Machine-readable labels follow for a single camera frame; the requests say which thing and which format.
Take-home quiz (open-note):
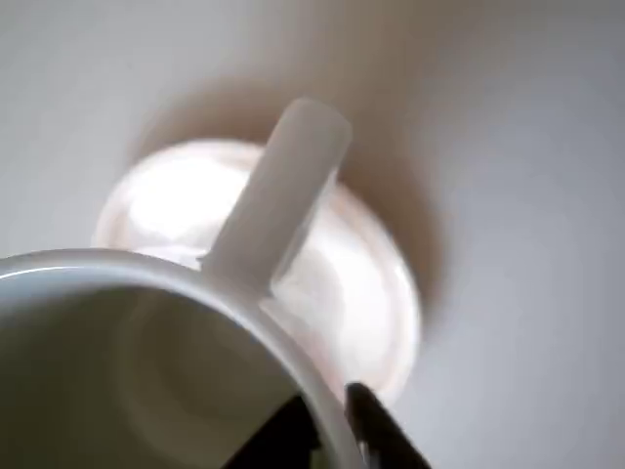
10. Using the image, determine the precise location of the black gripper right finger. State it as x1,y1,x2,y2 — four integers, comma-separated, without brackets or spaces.
343,382,432,469

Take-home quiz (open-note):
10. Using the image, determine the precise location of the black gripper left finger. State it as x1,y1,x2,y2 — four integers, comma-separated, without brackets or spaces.
228,390,321,469

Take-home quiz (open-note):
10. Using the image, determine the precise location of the white patterned mug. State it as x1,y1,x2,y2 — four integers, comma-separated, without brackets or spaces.
0,97,366,469

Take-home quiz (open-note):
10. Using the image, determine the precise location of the cream saucer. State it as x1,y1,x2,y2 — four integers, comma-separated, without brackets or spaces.
94,138,424,403

